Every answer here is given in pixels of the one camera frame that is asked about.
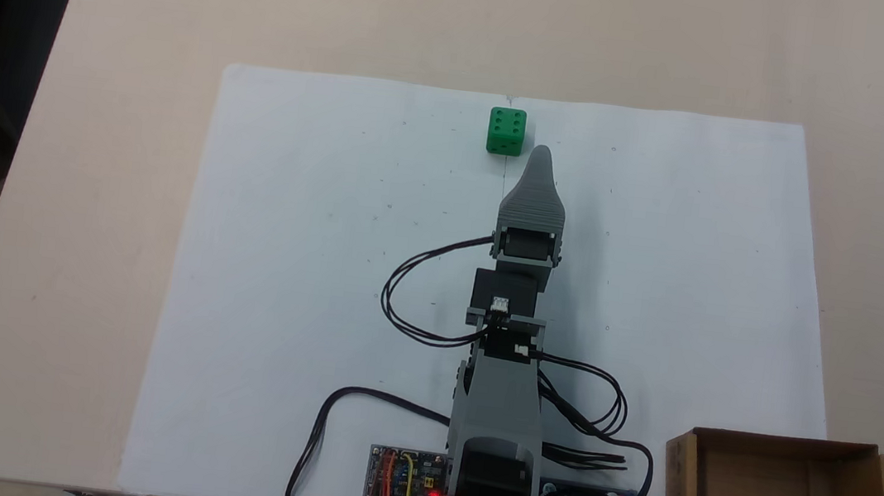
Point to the white paper sheet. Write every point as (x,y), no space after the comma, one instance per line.
(698,269)
(307,266)

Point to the green die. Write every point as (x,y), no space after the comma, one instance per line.
(506,129)

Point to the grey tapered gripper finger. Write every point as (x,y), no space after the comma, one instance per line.
(533,204)

